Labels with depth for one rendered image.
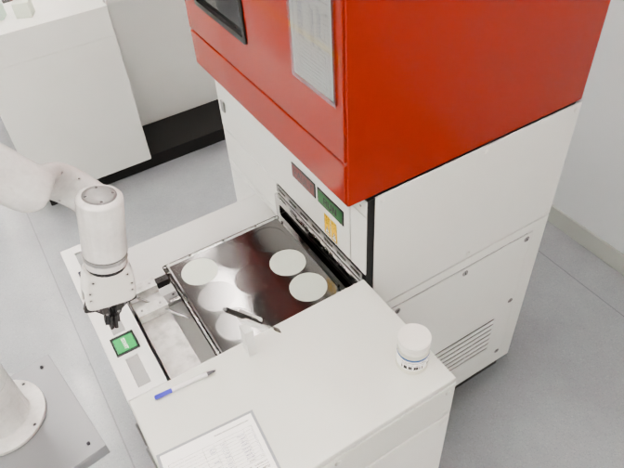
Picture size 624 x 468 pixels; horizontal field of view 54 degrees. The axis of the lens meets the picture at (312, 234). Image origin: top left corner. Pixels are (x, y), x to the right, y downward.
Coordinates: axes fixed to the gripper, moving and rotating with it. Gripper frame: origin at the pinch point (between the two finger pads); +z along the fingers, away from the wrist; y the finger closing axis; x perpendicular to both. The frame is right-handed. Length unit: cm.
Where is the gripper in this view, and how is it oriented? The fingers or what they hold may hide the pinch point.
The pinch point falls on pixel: (111, 318)
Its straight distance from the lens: 136.1
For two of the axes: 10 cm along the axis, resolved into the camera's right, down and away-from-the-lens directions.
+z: -1.3, 7.8, 6.1
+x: 5.3, 5.7, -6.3
